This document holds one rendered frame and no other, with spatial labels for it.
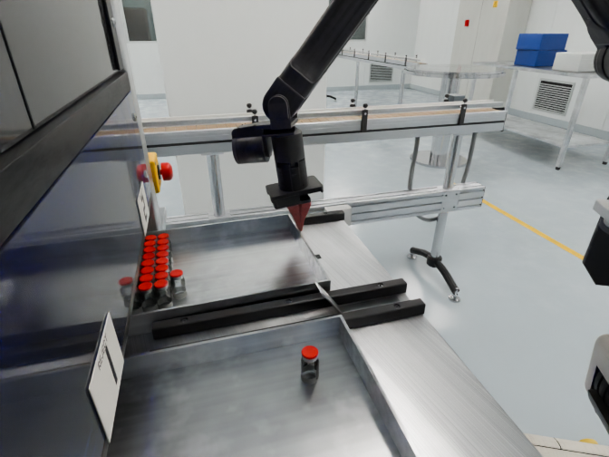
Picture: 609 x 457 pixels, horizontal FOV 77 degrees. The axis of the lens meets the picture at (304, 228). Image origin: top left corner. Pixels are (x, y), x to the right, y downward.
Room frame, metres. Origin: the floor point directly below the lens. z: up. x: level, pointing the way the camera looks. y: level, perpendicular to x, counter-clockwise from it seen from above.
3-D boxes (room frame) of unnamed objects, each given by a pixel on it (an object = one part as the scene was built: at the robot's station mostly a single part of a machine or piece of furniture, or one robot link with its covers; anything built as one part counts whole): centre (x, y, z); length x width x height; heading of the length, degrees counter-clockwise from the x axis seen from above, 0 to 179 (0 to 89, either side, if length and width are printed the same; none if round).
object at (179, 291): (0.51, 0.20, 0.90); 0.02 x 0.02 x 0.05
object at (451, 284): (1.83, -0.73, 0.07); 0.50 x 0.08 x 0.14; 16
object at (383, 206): (1.66, -0.16, 0.49); 1.60 x 0.08 x 0.12; 106
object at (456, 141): (1.83, -0.73, 0.46); 0.09 x 0.09 x 0.77; 16
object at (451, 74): (4.03, -1.45, 0.47); 0.94 x 0.94 x 0.93
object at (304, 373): (0.34, -0.01, 0.90); 0.02 x 0.02 x 0.04
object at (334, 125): (1.62, -0.01, 0.92); 1.90 x 0.16 x 0.16; 106
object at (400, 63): (6.29, -0.81, 0.92); 3.60 x 0.15 x 0.16; 16
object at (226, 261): (0.58, 0.16, 0.90); 0.34 x 0.26 x 0.04; 107
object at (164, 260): (0.55, 0.24, 0.90); 0.18 x 0.02 x 0.05; 17
